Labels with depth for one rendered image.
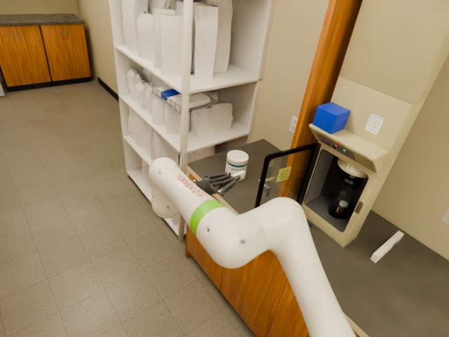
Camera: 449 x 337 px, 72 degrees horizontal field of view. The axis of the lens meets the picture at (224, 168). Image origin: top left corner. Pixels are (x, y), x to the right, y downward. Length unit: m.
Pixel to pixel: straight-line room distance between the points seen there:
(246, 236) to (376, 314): 0.91
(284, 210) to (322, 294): 0.23
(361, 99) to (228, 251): 0.91
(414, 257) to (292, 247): 1.12
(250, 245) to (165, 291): 1.80
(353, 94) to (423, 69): 0.27
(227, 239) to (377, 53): 0.93
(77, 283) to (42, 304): 0.24
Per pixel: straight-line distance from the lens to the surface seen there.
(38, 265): 2.85
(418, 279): 1.78
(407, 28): 1.32
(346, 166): 1.54
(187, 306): 2.44
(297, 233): 0.83
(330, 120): 1.37
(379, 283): 1.66
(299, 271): 0.85
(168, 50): 2.17
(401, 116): 1.35
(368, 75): 1.39
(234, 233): 0.74
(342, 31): 1.46
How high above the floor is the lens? 2.10
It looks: 35 degrees down
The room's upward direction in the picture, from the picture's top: 7 degrees clockwise
